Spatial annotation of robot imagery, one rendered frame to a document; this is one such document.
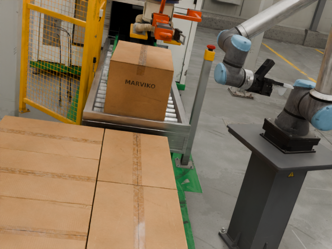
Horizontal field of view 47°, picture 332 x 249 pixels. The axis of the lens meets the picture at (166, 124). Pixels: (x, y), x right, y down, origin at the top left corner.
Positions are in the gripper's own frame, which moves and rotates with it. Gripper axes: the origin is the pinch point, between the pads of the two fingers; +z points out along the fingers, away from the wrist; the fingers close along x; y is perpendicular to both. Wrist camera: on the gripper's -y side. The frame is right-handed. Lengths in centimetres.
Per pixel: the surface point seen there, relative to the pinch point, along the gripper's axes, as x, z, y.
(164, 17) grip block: -40, -53, -17
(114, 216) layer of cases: 9, -71, 70
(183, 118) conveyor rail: -84, -9, 41
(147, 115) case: -78, -36, 42
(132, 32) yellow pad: -61, -62, -6
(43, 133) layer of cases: -66, -99, 60
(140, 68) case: -76, -49, 13
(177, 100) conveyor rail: -118, -1, 34
